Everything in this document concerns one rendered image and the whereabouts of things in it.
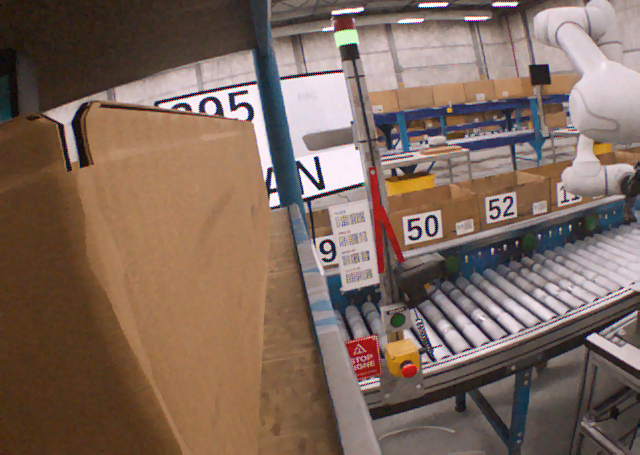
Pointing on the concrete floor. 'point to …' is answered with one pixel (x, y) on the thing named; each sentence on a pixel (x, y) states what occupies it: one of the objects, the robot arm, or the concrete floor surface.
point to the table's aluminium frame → (600, 408)
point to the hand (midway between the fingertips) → (638, 195)
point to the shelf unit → (315, 367)
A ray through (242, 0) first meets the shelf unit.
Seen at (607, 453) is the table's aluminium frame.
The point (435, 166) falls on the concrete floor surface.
